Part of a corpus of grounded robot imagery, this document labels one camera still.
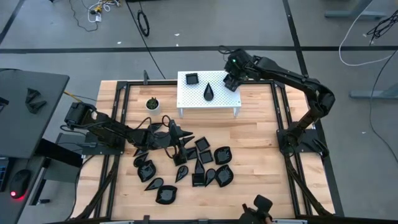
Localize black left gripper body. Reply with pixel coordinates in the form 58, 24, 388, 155
166, 119, 188, 166

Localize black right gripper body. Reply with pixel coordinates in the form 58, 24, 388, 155
223, 67, 246, 86

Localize white perforated metal riser shelf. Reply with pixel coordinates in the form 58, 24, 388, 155
176, 70, 242, 118

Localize small plant in white pot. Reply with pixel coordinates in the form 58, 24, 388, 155
145, 96, 161, 116

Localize grey control box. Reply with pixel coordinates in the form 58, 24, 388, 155
57, 133, 94, 156

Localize black desk support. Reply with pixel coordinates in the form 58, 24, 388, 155
29, 138, 83, 206

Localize grey table base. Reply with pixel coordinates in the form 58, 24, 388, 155
350, 82, 398, 100
324, 0, 388, 19

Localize dark grey desk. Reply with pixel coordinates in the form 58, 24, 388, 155
0, 68, 70, 159

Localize black computer mouse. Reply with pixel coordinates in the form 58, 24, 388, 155
8, 169, 32, 200

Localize dark keyboard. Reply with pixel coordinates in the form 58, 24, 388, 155
0, 157, 9, 192

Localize black aluminium table frame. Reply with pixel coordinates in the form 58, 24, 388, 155
71, 80, 345, 224

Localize black floor cable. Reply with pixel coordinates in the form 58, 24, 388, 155
125, 0, 167, 80

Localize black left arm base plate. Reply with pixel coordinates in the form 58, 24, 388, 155
81, 132, 126, 156

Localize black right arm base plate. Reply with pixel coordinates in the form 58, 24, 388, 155
276, 129, 327, 156

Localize black cable coil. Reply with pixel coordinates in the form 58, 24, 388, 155
137, 9, 151, 37

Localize yellow cable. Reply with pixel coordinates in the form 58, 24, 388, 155
63, 90, 96, 110

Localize white floor cable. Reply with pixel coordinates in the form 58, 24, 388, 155
338, 0, 396, 67

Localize long thin black cable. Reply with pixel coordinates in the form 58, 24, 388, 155
369, 49, 398, 156

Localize white power adapter cables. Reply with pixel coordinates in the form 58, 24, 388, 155
88, 0, 121, 23

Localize black cable bundle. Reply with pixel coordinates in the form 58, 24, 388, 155
366, 9, 398, 40

